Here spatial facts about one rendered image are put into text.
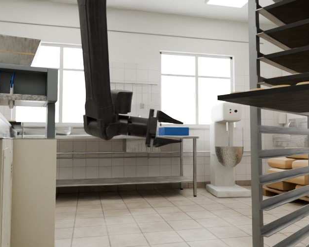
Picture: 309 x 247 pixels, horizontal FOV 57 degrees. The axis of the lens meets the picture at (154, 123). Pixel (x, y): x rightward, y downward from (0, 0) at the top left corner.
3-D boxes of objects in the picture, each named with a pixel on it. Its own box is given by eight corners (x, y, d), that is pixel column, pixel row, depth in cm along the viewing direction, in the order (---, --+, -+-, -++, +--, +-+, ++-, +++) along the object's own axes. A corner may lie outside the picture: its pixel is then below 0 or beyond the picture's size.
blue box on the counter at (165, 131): (164, 135, 423) (164, 126, 424) (158, 135, 452) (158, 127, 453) (189, 135, 435) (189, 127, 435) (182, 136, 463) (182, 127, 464)
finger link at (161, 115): (180, 141, 84) (148, 137, 84) (183, 118, 86) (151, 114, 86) (182, 138, 78) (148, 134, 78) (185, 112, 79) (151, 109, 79)
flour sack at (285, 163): (285, 170, 389) (284, 159, 389) (266, 166, 429) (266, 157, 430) (328, 168, 406) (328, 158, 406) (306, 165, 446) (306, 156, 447)
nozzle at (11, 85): (8, 109, 137) (9, 71, 138) (14, 109, 138) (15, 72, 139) (7, 107, 131) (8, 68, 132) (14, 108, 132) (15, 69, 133)
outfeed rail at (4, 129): (12, 138, 245) (13, 130, 245) (16, 138, 246) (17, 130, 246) (-18, 136, 63) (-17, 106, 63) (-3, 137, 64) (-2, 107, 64)
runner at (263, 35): (263, 33, 102) (263, 24, 103) (255, 35, 104) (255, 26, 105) (319, 64, 147) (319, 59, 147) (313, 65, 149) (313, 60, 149)
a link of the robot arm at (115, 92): (83, 130, 77) (105, 137, 73) (86, 87, 75) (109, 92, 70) (114, 126, 87) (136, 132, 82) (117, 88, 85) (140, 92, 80)
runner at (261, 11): (263, 8, 103) (262, 0, 103) (255, 11, 105) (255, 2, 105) (319, 47, 147) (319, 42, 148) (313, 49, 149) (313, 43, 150)
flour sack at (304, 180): (265, 178, 414) (264, 167, 415) (288, 177, 427) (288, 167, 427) (304, 186, 345) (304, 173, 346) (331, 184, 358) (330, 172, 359)
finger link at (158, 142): (179, 150, 84) (147, 146, 84) (182, 126, 85) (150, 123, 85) (181, 147, 77) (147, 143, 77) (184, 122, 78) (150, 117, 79)
